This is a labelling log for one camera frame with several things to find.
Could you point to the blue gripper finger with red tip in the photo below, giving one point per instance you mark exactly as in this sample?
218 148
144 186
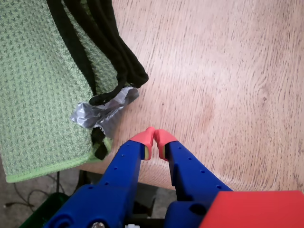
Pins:
190 175
118 180

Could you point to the green waffle cloth black trim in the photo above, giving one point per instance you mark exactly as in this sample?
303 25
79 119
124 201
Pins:
40 95

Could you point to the silver tape piece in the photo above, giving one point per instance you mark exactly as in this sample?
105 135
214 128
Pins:
90 116

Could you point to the green plastic crate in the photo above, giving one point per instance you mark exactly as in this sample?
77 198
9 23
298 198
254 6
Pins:
47 209

